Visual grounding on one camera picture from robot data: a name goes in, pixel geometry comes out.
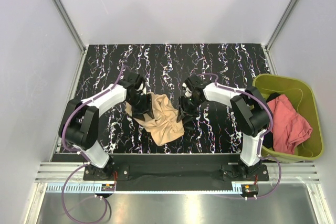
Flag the aluminium corner post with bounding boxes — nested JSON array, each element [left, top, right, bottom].
[[265, 0, 299, 51], [52, 0, 86, 53]]

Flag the purple cable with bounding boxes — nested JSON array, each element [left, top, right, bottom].
[[195, 73, 283, 199], [60, 65, 129, 222]]

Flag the beige t shirt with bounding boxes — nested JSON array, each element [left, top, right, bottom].
[[125, 92, 185, 146]]

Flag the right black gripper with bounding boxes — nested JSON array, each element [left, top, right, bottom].
[[176, 95, 204, 124]]

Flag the left aluminium corner post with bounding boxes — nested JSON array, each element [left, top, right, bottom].
[[52, 0, 86, 53]]

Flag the right small controller board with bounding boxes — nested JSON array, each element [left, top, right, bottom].
[[243, 184, 259, 193]]

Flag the olive green plastic bin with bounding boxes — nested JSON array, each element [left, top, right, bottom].
[[253, 74, 324, 163]]

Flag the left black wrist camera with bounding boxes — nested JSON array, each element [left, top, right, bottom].
[[130, 74, 147, 95]]

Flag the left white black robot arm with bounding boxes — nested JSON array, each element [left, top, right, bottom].
[[58, 70, 154, 180]]

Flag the right aluminium corner post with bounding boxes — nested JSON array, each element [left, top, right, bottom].
[[265, 0, 299, 51]]

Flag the small controller board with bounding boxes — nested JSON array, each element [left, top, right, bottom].
[[243, 184, 259, 193], [102, 184, 116, 191]]

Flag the black t shirt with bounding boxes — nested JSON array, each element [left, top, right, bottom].
[[263, 92, 280, 149]]

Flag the aluminium frame rail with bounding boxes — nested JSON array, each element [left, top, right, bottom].
[[35, 163, 320, 195]]

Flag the left small controller board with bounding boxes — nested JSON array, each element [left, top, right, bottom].
[[102, 184, 116, 191]]

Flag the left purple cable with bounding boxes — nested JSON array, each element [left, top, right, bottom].
[[60, 65, 129, 222]]

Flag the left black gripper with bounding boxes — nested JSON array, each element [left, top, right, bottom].
[[127, 93, 154, 121]]

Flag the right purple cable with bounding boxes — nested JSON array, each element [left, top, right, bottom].
[[195, 73, 283, 199]]

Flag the pink t shirt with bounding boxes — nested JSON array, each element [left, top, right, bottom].
[[267, 94, 313, 155]]

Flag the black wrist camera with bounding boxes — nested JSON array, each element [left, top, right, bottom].
[[182, 77, 195, 98], [130, 74, 147, 95]]

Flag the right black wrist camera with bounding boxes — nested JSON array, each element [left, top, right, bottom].
[[182, 77, 195, 98]]

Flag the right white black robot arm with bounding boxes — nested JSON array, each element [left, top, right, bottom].
[[177, 74, 273, 180]]

